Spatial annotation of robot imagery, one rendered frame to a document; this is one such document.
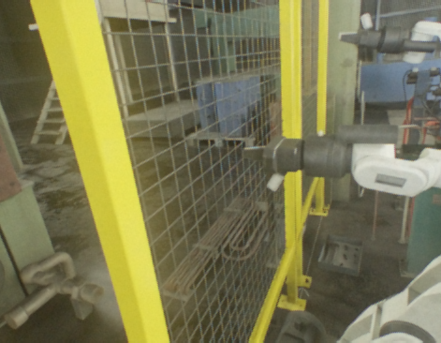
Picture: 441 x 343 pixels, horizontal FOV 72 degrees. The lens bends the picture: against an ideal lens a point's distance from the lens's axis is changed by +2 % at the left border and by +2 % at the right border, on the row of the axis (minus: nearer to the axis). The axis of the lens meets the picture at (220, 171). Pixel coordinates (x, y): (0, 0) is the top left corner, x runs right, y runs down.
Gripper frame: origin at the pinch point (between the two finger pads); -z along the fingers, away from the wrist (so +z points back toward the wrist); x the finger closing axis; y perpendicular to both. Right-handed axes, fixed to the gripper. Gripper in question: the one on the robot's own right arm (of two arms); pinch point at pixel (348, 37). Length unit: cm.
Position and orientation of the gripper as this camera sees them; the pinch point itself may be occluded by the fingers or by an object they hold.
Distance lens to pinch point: 128.2
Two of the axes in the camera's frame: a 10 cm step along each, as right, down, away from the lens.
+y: -0.5, 8.6, 5.1
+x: -2.5, 4.8, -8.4
